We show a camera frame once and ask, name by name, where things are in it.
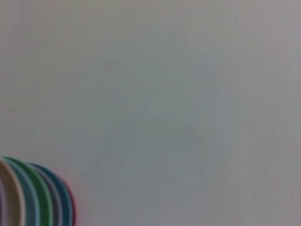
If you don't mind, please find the teal blue plate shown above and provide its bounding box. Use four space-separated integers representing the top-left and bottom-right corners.
28 162 74 226

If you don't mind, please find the red plate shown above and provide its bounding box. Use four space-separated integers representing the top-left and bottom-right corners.
67 185 77 226

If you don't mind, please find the grey purple plate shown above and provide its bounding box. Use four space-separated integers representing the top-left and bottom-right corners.
35 167 63 226

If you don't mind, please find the dark green plate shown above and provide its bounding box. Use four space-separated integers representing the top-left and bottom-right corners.
4 156 54 226

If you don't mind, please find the light blue plate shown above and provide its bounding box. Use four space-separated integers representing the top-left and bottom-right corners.
2 156 41 226

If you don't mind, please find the beige plate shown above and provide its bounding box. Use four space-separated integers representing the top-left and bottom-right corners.
0 160 26 226

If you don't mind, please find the lavender plate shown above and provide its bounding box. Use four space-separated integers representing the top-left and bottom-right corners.
0 186 7 226

